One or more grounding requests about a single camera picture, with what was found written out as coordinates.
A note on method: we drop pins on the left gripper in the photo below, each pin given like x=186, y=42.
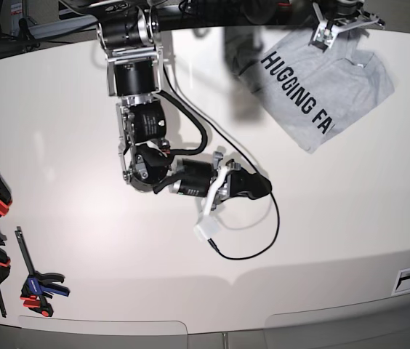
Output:
x=344, y=15

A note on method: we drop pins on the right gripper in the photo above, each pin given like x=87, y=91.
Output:
x=232, y=181

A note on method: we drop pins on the grey T-shirt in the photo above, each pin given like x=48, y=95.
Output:
x=313, y=95

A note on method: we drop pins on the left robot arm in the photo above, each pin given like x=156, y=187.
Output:
x=336, y=16

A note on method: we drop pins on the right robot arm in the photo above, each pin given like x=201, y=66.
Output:
x=129, y=33

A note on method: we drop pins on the blue bar clamp on table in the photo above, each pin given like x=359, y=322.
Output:
x=38, y=287

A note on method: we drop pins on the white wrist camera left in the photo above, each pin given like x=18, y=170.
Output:
x=322, y=39

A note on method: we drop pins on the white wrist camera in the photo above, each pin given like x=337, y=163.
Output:
x=206, y=228
x=322, y=39

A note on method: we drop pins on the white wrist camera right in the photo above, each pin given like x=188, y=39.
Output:
x=206, y=228

